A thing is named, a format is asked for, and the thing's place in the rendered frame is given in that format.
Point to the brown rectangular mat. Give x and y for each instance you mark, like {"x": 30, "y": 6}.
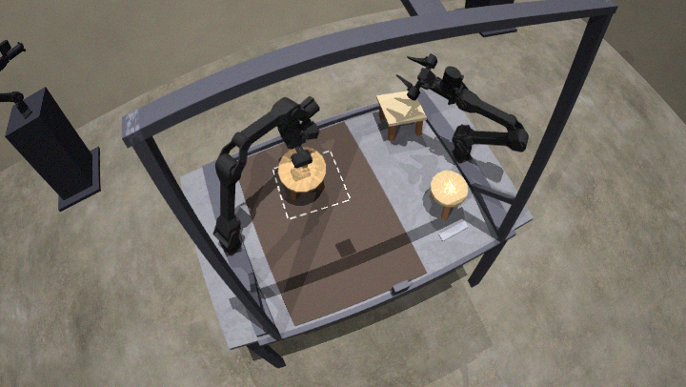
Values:
{"x": 334, "y": 258}

